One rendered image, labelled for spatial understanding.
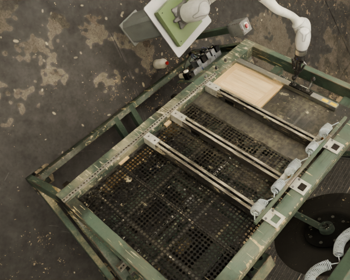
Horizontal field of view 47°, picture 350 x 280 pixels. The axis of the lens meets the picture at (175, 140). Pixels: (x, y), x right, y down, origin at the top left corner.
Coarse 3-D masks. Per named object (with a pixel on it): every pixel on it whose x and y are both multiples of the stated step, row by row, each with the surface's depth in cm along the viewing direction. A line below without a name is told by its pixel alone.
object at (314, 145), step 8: (344, 120) 271; (328, 128) 275; (336, 128) 267; (328, 136) 263; (312, 144) 265; (320, 144) 259; (312, 152) 268; (296, 160) 259; (296, 168) 257; (296, 176) 245; (280, 184) 248; (288, 184) 242; (272, 192) 250; (280, 192) 239; (272, 200) 236; (256, 208) 239; (256, 224) 229
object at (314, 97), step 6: (240, 60) 354; (246, 66) 350; (252, 66) 348; (258, 72) 344; (264, 72) 341; (270, 72) 340; (270, 78) 338; (276, 78) 335; (282, 78) 334; (282, 84) 333; (288, 84) 329; (294, 90) 327; (306, 96) 322; (312, 96) 318; (318, 96) 318; (318, 102) 317; (324, 102) 313; (330, 102) 312; (330, 108) 312; (336, 108) 310
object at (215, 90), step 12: (216, 84) 332; (216, 96) 332; (228, 96) 322; (240, 108) 319; (252, 108) 311; (264, 120) 307; (276, 120) 304; (288, 132) 296; (300, 132) 293; (324, 132) 270
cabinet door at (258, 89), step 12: (228, 72) 348; (240, 72) 347; (252, 72) 346; (228, 84) 339; (240, 84) 338; (252, 84) 336; (264, 84) 335; (276, 84) 333; (240, 96) 328; (252, 96) 327; (264, 96) 326
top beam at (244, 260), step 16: (320, 160) 271; (336, 160) 275; (304, 176) 264; (320, 176) 263; (288, 192) 257; (288, 208) 250; (256, 240) 238; (272, 240) 244; (240, 256) 233; (256, 256) 232; (224, 272) 227; (240, 272) 227
